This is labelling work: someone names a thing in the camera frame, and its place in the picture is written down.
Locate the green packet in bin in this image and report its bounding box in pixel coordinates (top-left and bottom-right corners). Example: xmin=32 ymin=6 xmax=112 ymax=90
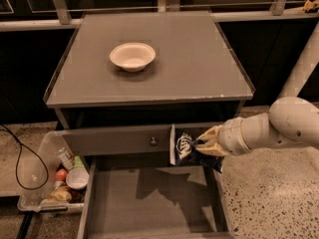
xmin=74 ymin=156 xmax=84 ymax=168

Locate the grey wooden drawer cabinet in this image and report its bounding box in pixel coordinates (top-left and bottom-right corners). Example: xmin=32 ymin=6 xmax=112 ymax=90
xmin=43 ymin=11 xmax=256 ymax=239

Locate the round metal drawer knob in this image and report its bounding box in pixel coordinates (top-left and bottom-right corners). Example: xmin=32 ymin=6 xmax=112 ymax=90
xmin=150 ymin=137 xmax=159 ymax=146

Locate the white paper bowl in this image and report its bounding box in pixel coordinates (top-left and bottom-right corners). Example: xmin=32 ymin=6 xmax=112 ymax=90
xmin=110 ymin=43 xmax=156 ymax=73

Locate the clear plastic storage bin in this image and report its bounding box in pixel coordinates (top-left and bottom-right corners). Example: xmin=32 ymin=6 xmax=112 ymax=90
xmin=18 ymin=131 xmax=87 ymax=212

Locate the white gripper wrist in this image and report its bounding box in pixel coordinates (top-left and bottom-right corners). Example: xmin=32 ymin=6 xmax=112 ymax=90
xmin=195 ymin=118 xmax=250 ymax=156

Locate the black cable on floor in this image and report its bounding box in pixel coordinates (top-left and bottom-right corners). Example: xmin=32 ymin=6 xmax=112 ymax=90
xmin=0 ymin=123 xmax=50 ymax=191

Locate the white labelled bottle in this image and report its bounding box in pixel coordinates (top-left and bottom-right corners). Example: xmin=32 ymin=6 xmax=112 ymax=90
xmin=56 ymin=147 xmax=74 ymax=171

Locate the orange round fruit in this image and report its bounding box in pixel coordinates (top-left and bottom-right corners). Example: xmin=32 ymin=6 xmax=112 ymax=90
xmin=55 ymin=168 xmax=68 ymax=181

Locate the grey top drawer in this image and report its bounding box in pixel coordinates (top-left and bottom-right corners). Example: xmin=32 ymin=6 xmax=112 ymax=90
xmin=61 ymin=120 xmax=239 ymax=157

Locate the grey open middle drawer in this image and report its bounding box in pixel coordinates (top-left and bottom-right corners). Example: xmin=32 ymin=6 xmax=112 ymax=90
xmin=77 ymin=153 xmax=235 ymax=239

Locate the small white bowl in bin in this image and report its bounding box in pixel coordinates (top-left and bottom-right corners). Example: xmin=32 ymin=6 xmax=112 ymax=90
xmin=66 ymin=168 xmax=89 ymax=190

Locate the blue Kettle chip bag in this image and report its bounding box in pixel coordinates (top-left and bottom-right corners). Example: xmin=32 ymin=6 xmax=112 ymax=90
xmin=169 ymin=124 xmax=223 ymax=173

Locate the yellow crumpled snack bag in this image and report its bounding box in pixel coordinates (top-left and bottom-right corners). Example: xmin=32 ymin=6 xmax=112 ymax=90
xmin=48 ymin=186 xmax=72 ymax=202

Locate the metal railing frame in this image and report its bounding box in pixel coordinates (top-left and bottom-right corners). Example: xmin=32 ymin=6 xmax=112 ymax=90
xmin=0 ymin=0 xmax=318 ymax=32

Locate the small yellow object on rail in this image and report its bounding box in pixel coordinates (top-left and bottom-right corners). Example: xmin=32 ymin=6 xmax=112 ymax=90
xmin=303 ymin=0 xmax=319 ymax=12

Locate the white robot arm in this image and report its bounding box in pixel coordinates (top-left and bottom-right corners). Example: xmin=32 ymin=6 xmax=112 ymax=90
xmin=195 ymin=24 xmax=319 ymax=156

